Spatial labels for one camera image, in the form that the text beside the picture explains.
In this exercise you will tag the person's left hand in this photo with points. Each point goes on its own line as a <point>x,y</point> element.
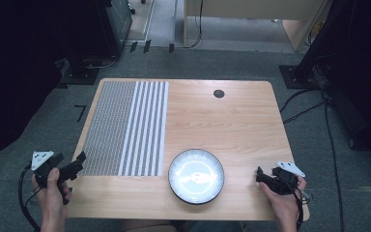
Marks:
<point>52,196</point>

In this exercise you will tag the grey white striped placemat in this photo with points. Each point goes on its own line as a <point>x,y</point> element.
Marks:
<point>125,129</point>

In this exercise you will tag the person's right hand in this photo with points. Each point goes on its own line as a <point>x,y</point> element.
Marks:
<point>283,204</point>

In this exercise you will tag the light wooden desk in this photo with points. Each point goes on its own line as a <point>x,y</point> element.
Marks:
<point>254,9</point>

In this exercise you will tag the white plate with dark rim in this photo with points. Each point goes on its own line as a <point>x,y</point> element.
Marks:
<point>196,176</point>

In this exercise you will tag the black angled floor tape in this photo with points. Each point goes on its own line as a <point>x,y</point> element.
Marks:
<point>81,111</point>

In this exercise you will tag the dark grey cabinet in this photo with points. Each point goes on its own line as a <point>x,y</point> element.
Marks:
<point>120,22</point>

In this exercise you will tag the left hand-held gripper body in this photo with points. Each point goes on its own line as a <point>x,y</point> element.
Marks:
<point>46,165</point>

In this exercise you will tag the black round table grommet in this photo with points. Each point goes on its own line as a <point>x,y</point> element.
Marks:
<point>219,93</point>

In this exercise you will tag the dark curtain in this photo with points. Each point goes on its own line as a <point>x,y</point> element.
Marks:
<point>9,80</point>

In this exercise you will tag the black metal stand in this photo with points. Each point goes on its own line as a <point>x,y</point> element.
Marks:
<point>80,67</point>
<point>302,75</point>

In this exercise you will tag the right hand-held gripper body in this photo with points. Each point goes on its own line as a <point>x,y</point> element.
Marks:
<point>285,180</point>

